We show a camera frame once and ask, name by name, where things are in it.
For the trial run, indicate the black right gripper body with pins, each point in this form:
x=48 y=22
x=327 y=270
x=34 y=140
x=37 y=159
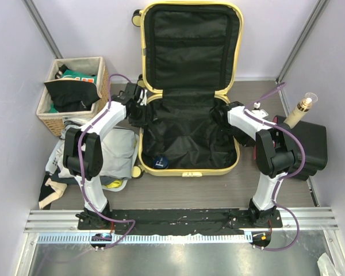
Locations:
x=229 y=130

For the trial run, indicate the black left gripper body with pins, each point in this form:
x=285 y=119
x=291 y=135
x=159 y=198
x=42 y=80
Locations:
x=139 y=118

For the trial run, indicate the light grey garment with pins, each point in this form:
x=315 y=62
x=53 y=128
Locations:
x=73 y=122

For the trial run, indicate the dark blue round jar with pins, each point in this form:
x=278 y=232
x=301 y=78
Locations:
x=160 y=163

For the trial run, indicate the yellow hard-shell suitcase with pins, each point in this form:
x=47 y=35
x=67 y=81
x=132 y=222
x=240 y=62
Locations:
x=189 y=58

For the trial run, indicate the yellow-green garment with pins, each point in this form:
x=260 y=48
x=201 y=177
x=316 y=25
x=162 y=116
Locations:
x=115 y=184

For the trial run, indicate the beige cosmetic bottle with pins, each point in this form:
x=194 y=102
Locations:
x=304 y=105

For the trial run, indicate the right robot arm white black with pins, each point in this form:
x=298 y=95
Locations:
x=279 y=155

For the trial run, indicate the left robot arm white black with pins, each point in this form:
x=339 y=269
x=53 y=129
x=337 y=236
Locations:
x=82 y=154

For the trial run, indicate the white perforated plastic basket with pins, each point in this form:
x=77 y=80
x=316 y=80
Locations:
x=119 y=151

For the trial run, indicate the green printed garment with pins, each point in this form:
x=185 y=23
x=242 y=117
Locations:
x=70 y=74

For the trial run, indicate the black garment in basket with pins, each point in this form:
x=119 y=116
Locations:
x=71 y=95

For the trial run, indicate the dark folded garment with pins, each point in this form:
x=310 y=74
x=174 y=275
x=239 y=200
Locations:
x=105 y=180

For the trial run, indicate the black storage box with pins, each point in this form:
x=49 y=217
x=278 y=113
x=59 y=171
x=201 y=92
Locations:
x=313 y=138

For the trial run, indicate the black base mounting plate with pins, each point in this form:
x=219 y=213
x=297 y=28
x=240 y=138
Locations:
x=177 y=222

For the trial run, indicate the crumpled white plastic sheet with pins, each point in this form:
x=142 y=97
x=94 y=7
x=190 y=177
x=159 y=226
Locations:
x=326 y=267

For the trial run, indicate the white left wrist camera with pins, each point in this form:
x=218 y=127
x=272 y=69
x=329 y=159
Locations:
x=142 y=98

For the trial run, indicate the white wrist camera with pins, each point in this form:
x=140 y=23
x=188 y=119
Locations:
x=142 y=98
x=258 y=111

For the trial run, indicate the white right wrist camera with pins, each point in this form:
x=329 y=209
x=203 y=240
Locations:
x=258 y=111

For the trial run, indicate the aluminium rail frame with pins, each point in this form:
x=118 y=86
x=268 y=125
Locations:
x=309 y=218

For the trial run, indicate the white slotted cable duct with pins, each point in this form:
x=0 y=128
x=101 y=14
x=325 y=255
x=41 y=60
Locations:
x=103 y=238

